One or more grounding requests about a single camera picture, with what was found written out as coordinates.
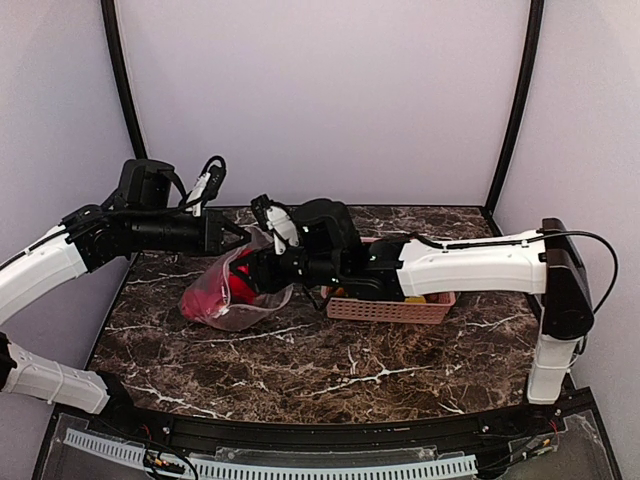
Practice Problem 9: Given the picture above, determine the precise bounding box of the clear zip top bag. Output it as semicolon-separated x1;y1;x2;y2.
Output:
179;226;293;332

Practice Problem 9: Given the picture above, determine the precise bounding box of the red fruit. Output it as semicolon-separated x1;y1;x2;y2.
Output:
180;289;226;323

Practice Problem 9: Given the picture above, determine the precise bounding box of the red bell pepper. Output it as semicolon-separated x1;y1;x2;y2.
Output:
228;267;258;305

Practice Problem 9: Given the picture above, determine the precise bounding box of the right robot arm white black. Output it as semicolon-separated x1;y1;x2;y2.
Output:
230;195;612;405

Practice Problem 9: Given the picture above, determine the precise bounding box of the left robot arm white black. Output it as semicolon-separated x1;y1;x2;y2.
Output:
1;155;251;415

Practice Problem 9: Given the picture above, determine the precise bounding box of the yellow pepper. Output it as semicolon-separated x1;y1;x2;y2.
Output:
404;296;427;304

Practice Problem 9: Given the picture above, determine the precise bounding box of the pink plastic basket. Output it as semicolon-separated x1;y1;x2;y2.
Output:
322;236;456;325

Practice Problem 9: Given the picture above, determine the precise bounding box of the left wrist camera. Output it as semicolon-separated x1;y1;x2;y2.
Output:
115;159;175;210

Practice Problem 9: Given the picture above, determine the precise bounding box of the black front frame rail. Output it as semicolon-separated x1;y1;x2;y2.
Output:
75;405;555;453

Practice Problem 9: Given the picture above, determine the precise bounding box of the white slotted cable duct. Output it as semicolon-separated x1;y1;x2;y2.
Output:
63;428;478;479

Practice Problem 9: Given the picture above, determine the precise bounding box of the left black frame post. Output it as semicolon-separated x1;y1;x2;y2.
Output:
100;0;147;159

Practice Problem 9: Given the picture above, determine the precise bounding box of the black frame post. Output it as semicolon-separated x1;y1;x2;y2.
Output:
100;0;147;159
484;0;545;217

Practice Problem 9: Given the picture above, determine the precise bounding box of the right black frame post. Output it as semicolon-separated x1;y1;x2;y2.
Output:
484;0;545;217

